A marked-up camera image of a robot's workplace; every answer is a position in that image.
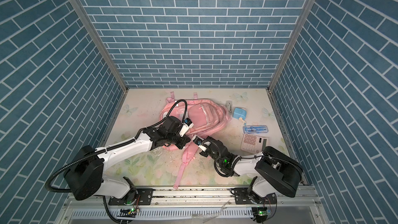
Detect pink student backpack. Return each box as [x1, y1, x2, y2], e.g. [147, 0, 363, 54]
[173, 93, 231, 189]

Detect white pink calculator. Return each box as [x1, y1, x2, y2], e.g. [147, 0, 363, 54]
[240, 133, 268, 154]

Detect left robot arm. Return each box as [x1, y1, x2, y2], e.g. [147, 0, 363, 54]
[64, 124, 190, 205]

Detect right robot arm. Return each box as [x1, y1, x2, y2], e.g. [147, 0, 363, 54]
[193, 136, 303, 198]

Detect blue geometry set case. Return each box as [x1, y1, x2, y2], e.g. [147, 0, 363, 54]
[243, 125, 268, 134]

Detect blue pencil sharpener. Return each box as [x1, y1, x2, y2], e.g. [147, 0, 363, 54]
[233, 107, 247, 121]

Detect clear plastic eraser case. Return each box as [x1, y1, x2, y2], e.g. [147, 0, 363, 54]
[225, 101, 232, 112]

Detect right small circuit board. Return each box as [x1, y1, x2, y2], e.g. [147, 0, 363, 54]
[251, 207, 271, 224]

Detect small circuit board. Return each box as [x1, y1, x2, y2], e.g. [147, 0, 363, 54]
[117, 208, 139, 219]
[251, 207, 271, 224]

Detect left small circuit board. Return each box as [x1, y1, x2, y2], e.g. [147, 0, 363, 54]
[117, 208, 139, 219]

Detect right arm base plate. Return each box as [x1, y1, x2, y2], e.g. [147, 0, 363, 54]
[230, 188, 277, 205]

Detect left black corrugated cable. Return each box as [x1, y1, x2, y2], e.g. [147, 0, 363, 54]
[45, 99, 189, 224]

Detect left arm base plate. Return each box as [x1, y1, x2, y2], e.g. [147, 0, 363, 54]
[108, 188, 154, 206]

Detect aluminium front rail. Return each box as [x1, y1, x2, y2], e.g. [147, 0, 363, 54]
[56, 185, 328, 224]

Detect left corner aluminium post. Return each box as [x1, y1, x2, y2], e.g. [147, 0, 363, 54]
[69, 0, 128, 93]

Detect corner aluminium post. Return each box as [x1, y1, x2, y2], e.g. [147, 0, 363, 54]
[268, 0, 315, 92]
[69, 0, 128, 93]

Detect right corner aluminium post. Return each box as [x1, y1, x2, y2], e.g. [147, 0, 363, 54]
[268, 0, 315, 92]

